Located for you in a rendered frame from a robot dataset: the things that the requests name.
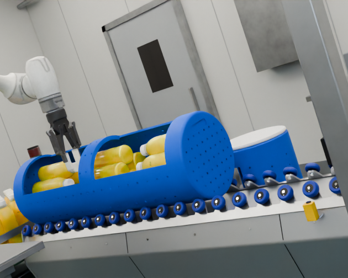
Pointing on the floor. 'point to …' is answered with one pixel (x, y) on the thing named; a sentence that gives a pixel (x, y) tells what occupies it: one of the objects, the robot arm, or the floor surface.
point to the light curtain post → (328, 96)
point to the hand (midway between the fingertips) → (73, 160)
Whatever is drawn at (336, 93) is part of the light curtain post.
